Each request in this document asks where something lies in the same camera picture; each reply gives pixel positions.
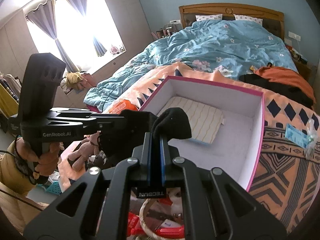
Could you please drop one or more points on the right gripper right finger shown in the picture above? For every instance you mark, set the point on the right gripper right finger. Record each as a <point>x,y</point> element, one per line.
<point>215,206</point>

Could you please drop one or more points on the black knit hat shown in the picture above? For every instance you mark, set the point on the black knit hat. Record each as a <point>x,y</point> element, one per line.
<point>173,123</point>

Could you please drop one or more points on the white pillow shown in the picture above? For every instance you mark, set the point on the white pillow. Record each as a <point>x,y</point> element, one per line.
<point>209,17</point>

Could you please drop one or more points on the pink cardboard box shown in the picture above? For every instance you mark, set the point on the pink cardboard box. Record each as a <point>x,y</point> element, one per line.
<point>227,123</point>

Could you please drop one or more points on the wooden bed headboard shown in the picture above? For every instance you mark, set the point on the wooden bed headboard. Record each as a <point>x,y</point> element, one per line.
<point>273,21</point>

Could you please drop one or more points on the orange tissue pack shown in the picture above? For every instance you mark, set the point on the orange tissue pack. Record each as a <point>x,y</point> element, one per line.
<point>121,105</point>

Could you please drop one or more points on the orange garment on bed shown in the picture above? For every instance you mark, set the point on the orange garment on bed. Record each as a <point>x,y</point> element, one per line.
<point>286,77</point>

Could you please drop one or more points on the blue floral duvet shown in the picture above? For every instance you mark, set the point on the blue floral duvet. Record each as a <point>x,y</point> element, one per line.
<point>206,45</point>

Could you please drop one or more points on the brown knitted teddy bear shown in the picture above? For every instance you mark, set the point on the brown knitted teddy bear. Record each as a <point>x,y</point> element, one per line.
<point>89,147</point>

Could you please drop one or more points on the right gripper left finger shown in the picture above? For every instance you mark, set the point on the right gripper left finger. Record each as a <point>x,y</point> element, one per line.
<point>96,205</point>

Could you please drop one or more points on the left hand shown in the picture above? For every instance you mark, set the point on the left hand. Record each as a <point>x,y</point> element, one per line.
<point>47,162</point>

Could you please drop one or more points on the dark grey plush toy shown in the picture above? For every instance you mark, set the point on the dark grey plush toy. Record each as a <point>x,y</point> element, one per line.
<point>99,161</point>

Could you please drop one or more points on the blue card packet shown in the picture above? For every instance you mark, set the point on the blue card packet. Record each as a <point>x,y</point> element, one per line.
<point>296,136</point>

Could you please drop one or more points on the white yellow striped pouch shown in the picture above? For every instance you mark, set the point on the white yellow striped pouch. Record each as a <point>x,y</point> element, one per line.
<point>204,120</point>

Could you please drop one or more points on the grey window curtain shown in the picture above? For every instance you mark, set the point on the grey window curtain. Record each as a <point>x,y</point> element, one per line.
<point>44,18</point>

